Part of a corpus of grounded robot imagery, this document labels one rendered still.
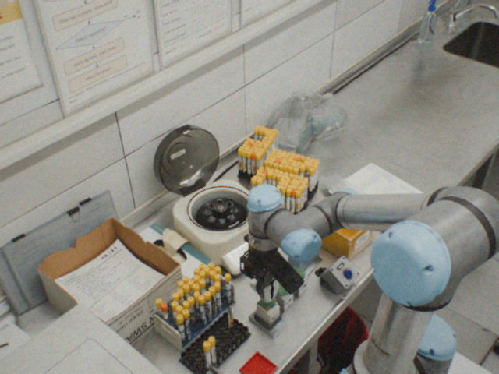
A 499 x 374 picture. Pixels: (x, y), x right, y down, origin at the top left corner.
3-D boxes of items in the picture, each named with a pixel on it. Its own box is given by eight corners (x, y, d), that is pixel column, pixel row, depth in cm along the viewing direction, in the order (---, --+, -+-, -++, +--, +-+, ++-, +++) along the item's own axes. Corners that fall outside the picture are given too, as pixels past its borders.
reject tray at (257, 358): (260, 388, 142) (260, 386, 141) (238, 371, 145) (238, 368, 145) (277, 368, 146) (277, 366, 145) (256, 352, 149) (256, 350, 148)
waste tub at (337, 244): (347, 264, 171) (350, 241, 164) (311, 241, 178) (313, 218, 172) (373, 241, 178) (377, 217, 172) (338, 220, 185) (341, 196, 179)
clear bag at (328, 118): (306, 142, 217) (309, 111, 208) (288, 118, 229) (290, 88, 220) (355, 131, 223) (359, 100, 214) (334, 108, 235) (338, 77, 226)
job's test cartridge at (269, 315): (269, 329, 153) (270, 313, 148) (256, 319, 155) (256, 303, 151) (279, 319, 155) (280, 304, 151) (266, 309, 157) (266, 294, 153)
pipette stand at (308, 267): (302, 281, 166) (304, 257, 160) (283, 269, 170) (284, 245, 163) (322, 261, 172) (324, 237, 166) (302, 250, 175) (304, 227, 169)
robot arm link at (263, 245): (287, 227, 134) (263, 246, 130) (286, 241, 137) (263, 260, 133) (263, 213, 138) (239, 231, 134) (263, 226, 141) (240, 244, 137)
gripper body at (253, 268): (259, 256, 150) (259, 223, 142) (284, 273, 145) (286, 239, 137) (238, 273, 145) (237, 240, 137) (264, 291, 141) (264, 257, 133)
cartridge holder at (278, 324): (274, 339, 152) (274, 330, 150) (248, 319, 157) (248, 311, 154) (287, 326, 155) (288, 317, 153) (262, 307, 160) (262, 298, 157)
